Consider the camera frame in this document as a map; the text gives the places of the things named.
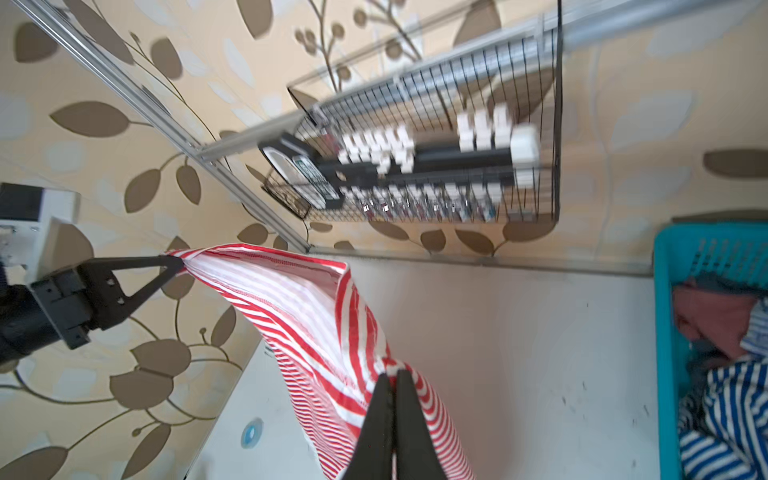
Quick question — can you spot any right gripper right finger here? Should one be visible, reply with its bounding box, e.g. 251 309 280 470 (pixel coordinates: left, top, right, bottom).
395 370 447 480

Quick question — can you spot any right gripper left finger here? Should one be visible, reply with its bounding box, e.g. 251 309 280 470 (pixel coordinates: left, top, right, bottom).
342 374 395 480

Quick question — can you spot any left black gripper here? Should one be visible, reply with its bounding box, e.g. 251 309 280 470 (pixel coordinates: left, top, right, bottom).
1 255 184 363

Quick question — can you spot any red white striped tank top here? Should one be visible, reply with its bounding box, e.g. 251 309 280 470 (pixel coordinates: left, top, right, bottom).
177 243 474 479

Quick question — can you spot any navy striped tank top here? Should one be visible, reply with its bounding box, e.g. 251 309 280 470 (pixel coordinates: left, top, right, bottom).
677 297 767 479

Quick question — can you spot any round sticker on table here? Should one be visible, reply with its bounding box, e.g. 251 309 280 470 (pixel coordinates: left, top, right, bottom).
240 418 264 449

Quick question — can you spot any black white tool set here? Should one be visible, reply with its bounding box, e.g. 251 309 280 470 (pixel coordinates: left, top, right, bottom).
259 105 542 211

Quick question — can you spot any teal plastic basket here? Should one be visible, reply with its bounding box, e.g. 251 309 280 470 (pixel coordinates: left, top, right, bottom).
653 223 767 479

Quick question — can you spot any back black wire basket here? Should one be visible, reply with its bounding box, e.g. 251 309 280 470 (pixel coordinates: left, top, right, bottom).
263 1 563 225

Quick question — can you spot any aluminium frame back bar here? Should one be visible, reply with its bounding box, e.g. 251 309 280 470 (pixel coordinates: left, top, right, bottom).
200 1 723 161

